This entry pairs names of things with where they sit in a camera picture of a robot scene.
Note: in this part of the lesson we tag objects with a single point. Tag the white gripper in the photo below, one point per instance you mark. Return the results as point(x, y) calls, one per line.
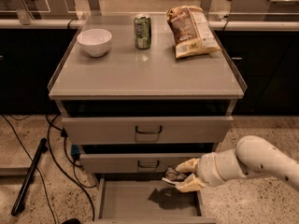
point(206, 168)

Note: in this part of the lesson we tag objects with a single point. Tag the dark rxbar chocolate bar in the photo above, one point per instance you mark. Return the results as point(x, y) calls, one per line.
point(173, 177)

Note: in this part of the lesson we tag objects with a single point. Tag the brown chip bag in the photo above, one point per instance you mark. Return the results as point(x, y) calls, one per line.
point(191, 31)

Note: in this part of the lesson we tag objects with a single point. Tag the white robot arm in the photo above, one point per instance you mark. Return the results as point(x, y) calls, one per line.
point(252, 157)

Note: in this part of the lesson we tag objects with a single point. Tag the middle drawer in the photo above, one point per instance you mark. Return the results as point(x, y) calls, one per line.
point(133, 163)

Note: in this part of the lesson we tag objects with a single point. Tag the drawer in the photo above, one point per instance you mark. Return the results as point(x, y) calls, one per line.
point(145, 199)
point(147, 130)
point(133, 163)

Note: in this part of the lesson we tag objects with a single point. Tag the top drawer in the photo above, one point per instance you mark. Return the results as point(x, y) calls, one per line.
point(147, 130)

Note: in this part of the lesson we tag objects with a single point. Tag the bottom drawer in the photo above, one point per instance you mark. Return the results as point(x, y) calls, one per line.
point(145, 199)

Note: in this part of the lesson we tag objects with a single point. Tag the grey drawer cabinet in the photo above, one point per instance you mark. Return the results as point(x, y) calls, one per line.
point(128, 82)

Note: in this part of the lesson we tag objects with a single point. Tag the green soda can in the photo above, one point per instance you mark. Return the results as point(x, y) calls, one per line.
point(142, 29)

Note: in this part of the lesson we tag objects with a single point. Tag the black bar on floor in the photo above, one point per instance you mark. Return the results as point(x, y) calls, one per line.
point(19, 203)

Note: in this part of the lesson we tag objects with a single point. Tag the white bowl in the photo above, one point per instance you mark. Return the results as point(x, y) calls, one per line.
point(95, 42)

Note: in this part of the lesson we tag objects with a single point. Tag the white counter rail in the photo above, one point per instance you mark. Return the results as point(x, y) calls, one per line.
point(42, 24)

